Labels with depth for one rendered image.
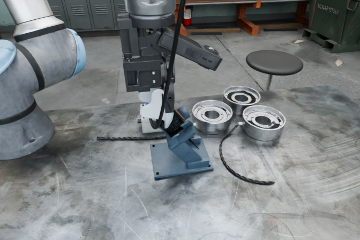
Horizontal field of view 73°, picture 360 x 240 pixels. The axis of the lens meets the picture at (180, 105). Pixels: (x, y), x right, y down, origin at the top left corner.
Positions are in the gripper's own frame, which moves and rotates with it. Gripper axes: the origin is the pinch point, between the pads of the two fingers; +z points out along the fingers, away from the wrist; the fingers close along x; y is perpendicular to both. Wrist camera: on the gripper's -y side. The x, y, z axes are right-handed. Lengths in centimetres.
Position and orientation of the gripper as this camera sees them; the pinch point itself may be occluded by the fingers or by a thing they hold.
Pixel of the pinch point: (168, 117)
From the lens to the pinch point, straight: 48.8
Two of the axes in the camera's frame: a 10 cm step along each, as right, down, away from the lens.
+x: 1.8, 5.5, -8.1
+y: -9.8, 1.0, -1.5
